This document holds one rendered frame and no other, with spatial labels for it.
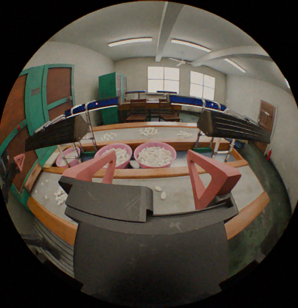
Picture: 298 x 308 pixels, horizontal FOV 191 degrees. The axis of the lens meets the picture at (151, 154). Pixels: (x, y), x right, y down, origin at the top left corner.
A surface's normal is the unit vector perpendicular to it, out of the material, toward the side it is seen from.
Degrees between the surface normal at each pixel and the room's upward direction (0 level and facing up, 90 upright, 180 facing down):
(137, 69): 90
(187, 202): 0
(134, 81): 90
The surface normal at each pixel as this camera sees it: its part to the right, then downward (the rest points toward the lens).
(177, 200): 0.00, -0.80
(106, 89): 0.00, 0.60
